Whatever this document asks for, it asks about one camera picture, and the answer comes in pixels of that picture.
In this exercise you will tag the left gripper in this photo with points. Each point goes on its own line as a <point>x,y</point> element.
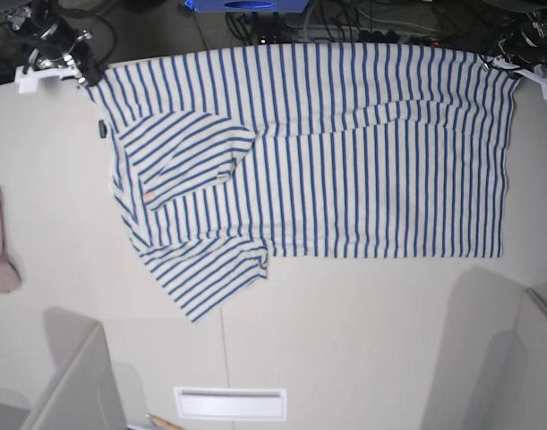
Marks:
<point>525,46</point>

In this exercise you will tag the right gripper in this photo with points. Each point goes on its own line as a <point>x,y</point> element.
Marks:
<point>57,43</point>

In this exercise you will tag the blue white striped T-shirt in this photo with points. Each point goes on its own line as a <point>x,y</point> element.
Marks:
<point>222,159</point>

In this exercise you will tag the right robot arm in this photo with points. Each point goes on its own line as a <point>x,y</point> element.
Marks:
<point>19,19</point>

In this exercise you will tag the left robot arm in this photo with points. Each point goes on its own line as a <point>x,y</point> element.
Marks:
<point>517,13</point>

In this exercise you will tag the blue box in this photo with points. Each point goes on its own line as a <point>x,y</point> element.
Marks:
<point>258,6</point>

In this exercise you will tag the grey bin right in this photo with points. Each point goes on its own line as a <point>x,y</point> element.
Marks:
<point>491,369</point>

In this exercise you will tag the grey bin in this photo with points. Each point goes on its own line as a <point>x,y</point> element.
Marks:
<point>491,369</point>
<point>82,394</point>

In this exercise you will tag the grey bin left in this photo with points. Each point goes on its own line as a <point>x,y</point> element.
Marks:
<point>82,394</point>

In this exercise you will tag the white rectangular tray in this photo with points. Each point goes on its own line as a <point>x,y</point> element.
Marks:
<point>231,404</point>

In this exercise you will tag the wooden pencil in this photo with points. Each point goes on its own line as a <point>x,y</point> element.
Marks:
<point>161,422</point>

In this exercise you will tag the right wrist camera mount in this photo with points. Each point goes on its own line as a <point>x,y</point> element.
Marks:
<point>27,81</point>

